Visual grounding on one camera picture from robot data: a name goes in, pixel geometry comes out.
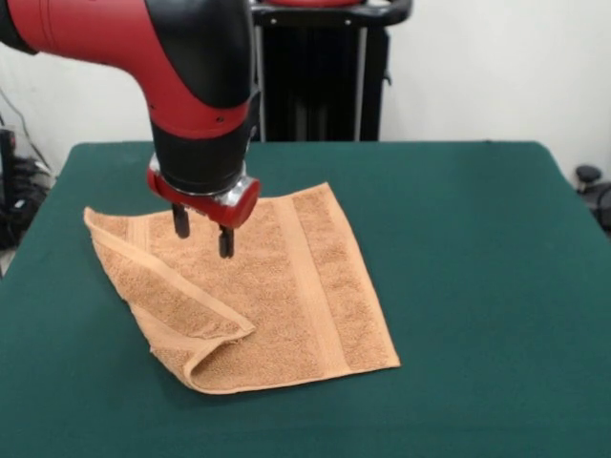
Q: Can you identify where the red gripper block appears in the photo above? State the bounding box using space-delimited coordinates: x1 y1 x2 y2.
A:
146 155 263 260

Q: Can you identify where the tan terry towel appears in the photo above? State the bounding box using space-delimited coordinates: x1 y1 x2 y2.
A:
83 180 401 396

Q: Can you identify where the black box with red light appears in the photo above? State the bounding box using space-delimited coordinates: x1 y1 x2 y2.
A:
0 127 18 211

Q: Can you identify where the dark green table cloth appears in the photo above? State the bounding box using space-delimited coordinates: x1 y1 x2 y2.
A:
0 140 611 458

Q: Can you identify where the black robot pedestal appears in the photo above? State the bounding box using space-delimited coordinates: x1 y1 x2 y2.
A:
247 0 414 143

